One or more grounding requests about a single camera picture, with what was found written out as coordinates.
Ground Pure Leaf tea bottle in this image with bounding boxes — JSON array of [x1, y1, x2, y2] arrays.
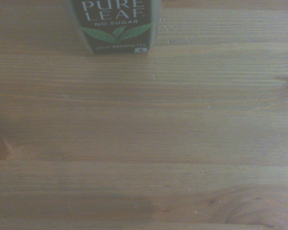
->
[[67, 0, 162, 55]]

